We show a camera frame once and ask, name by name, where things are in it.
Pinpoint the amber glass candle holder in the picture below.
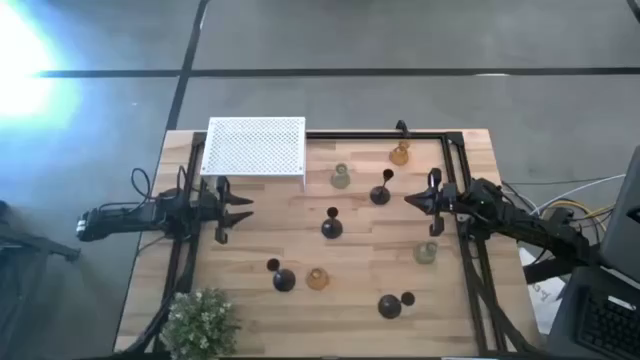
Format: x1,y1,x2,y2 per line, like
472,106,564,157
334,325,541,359
305,267,331,292
388,140,411,167

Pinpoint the green potted plant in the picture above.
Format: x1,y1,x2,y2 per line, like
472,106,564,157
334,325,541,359
159,287,242,360

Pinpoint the grey monitor back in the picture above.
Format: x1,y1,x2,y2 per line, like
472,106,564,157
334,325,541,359
598,144,640,284

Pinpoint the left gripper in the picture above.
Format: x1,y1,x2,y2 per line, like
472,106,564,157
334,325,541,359
199,175,255,246

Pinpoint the black tripod stand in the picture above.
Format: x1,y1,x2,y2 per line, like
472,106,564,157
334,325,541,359
0,199,82,360

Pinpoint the tall black candlestick holder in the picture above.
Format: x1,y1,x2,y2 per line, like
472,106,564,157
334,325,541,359
377,291,416,321
265,257,297,293

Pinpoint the black metal table frame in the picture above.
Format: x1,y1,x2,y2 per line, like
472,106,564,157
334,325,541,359
119,129,541,359

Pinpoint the black laptop keyboard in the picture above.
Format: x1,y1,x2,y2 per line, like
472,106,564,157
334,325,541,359
545,258,640,360

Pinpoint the white cable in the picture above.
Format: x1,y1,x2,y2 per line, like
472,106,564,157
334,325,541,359
529,173,627,215

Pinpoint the clear green glass candle holder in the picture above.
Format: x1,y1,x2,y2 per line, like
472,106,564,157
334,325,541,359
413,240,440,266
329,162,352,191

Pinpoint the short black candlestick holder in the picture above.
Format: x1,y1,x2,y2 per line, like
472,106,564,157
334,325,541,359
320,206,344,240
369,168,396,206

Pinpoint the yellow cable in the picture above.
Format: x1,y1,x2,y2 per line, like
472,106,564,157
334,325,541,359
542,198,617,221

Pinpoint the white perforated metal shelf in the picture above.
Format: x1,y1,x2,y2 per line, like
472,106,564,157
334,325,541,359
199,116,308,192

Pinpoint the white paper sheet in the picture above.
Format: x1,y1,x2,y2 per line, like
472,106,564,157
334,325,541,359
517,246,566,335

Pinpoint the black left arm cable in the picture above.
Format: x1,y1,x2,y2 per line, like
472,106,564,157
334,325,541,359
129,167,162,202

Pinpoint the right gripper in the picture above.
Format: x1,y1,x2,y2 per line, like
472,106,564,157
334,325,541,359
403,167,459,238

